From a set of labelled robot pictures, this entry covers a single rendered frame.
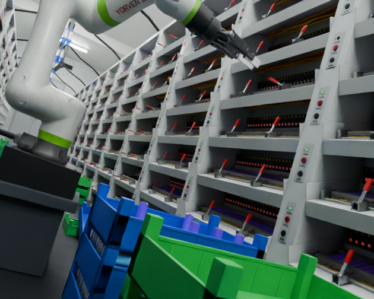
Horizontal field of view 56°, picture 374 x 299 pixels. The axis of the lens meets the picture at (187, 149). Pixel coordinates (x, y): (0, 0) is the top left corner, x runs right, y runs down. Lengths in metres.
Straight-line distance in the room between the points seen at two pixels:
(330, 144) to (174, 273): 0.80
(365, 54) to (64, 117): 1.04
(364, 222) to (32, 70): 1.09
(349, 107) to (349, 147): 0.19
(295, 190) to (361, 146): 0.24
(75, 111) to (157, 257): 1.01
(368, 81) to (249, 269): 0.70
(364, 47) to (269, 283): 0.88
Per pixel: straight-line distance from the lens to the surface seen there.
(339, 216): 1.00
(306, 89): 1.25
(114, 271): 0.59
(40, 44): 1.34
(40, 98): 1.28
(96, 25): 1.49
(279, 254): 1.12
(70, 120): 1.35
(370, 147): 1.01
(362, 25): 1.23
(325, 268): 1.06
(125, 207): 0.56
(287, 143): 1.22
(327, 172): 1.13
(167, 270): 0.37
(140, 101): 3.02
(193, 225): 0.64
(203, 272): 0.52
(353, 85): 1.13
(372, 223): 0.95
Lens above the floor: 0.45
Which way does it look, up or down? 5 degrees up
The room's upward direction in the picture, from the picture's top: 18 degrees clockwise
